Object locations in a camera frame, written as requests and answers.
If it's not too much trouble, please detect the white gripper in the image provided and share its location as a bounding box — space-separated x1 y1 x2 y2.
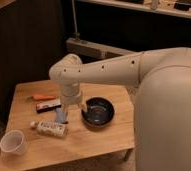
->
60 85 88 121

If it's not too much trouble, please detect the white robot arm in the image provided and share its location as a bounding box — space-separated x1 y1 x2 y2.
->
49 47 191 171

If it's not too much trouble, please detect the black bowl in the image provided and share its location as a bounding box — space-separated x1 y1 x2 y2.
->
81 97 115 128

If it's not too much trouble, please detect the wooden table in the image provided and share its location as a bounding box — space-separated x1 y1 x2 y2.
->
0 80 134 171

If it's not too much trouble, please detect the clear plastic bottle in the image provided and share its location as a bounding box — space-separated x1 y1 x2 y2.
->
30 121 67 137

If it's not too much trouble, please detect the orange carrot toy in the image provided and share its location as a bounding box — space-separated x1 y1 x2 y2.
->
29 94 56 101

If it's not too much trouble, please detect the grey metal bench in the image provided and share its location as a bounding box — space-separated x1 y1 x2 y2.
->
66 38 132 59

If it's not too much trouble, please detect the translucent plastic cup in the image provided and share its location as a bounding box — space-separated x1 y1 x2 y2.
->
0 130 27 155

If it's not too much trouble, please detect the wooden shelf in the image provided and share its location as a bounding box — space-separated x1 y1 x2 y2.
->
79 0 191 19

